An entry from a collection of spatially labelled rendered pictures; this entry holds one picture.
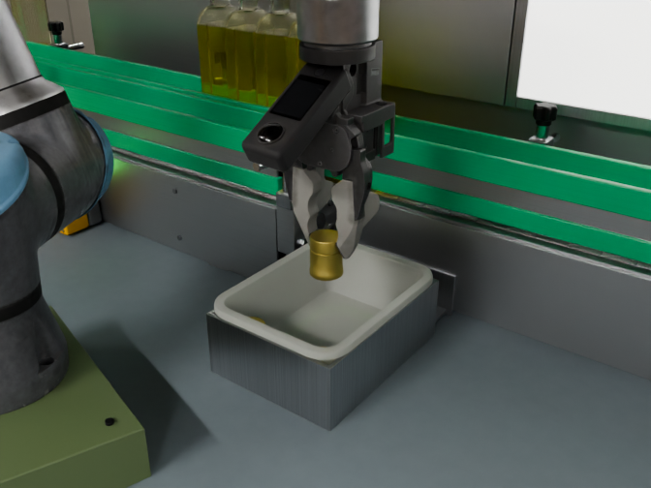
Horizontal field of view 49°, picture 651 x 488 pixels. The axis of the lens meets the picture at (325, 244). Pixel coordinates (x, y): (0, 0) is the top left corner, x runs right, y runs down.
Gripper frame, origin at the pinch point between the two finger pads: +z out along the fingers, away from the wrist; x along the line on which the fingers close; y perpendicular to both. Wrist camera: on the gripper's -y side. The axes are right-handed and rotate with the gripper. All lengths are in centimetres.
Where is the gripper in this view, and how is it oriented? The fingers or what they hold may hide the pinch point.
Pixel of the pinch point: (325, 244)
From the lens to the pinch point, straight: 73.6
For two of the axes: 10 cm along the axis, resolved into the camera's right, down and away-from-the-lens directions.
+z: 0.1, 8.9, 4.5
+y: 5.9, -3.6, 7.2
